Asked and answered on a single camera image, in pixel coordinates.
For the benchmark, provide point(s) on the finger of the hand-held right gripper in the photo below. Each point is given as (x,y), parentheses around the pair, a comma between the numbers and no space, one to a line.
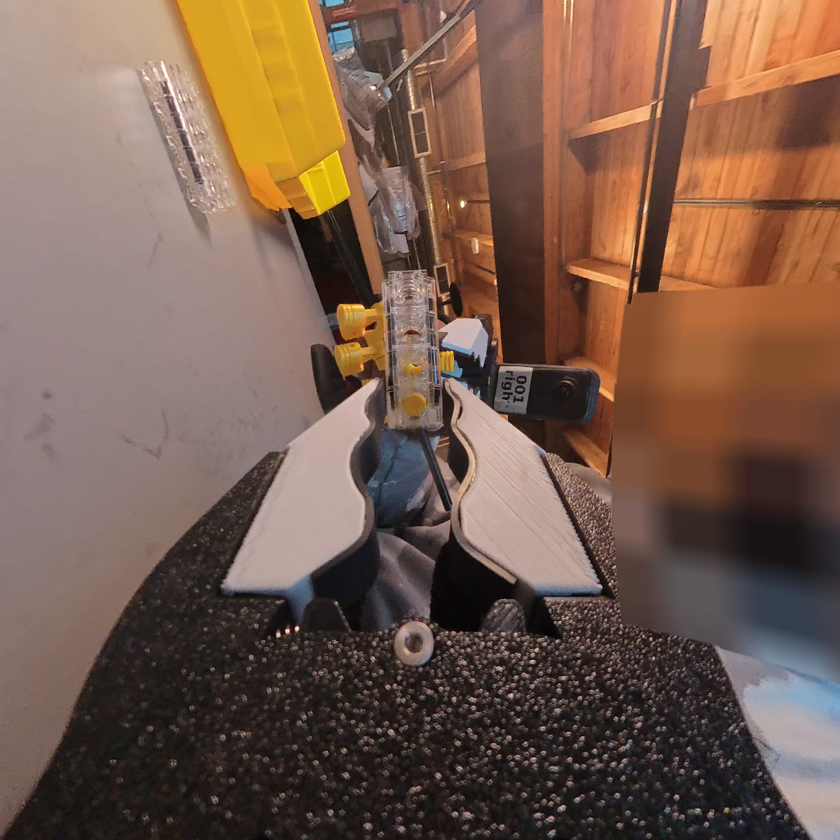
(466,334)

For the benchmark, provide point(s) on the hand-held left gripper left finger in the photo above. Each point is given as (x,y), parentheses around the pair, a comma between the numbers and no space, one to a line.
(302,518)

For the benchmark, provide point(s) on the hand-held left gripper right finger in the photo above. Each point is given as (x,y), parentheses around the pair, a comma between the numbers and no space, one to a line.
(525,518)

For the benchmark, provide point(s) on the clear plastic engine block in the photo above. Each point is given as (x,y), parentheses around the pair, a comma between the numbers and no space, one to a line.
(410,289)
(187,138)

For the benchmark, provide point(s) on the yellow piston crankshaft assembly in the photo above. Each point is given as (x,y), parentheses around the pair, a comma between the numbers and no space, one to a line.
(351,318)

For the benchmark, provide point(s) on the grey patterned sweatshirt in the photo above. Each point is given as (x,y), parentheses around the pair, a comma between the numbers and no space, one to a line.
(407,564)

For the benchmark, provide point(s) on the cluttered wooden workbench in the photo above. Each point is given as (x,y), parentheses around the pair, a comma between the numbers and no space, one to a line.
(394,197)

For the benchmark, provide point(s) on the yellow storage bin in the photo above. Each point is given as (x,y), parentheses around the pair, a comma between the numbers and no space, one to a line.
(262,65)

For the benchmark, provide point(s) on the silver ventilation duct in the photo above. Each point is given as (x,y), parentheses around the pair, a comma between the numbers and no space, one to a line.
(433,216)

